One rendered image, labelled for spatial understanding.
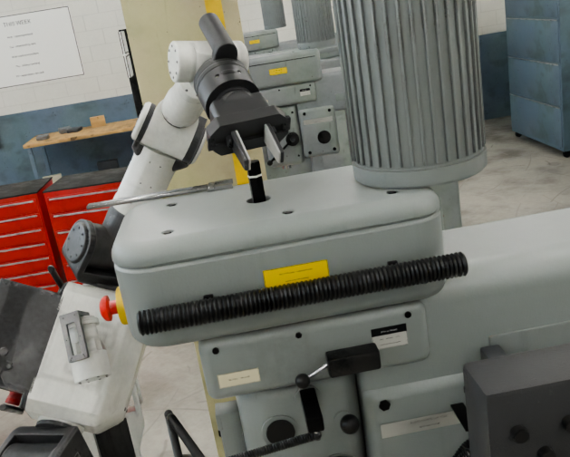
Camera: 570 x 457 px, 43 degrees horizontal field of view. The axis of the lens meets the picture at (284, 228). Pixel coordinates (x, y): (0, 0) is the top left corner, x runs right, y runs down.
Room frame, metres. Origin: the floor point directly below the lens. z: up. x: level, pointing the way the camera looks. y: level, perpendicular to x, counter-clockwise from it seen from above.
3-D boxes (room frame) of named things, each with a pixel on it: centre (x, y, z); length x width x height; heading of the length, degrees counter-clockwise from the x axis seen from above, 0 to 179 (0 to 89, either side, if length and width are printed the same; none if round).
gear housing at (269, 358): (1.05, -0.01, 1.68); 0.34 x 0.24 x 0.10; 93
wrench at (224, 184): (1.16, 0.19, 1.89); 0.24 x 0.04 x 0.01; 90
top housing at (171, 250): (1.04, 0.02, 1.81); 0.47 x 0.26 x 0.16; 93
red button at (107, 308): (1.03, 0.28, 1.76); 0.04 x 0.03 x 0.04; 3
